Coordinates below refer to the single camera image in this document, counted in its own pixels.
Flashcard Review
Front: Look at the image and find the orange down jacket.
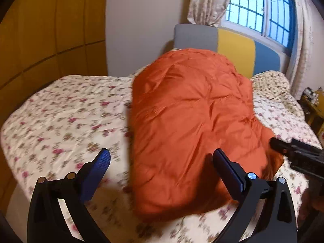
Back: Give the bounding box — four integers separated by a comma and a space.
130, 48, 283, 222

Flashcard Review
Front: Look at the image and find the wooden side table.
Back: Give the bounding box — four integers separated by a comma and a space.
299, 96, 323, 138

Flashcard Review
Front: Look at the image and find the clutter on side table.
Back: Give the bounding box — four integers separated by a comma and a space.
302, 87, 323, 107

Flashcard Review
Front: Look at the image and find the floral curtain right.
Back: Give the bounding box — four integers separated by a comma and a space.
286, 0, 323, 99

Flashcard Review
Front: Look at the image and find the floral curtain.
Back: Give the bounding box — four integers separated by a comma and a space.
187, 0, 230, 28
286, 0, 323, 99

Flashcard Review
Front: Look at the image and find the floral quilt on bed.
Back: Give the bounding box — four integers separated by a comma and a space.
1, 68, 322, 242

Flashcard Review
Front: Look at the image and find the grey yellow blue headboard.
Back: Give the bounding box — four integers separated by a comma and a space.
174, 24, 281, 78

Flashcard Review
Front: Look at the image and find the window with grille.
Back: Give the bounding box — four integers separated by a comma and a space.
221, 0, 296, 56

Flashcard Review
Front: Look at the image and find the floral curtain left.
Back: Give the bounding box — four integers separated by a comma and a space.
187, 0, 230, 28

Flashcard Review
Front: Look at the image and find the wooden wardrobe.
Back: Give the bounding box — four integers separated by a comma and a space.
1, 0, 108, 121

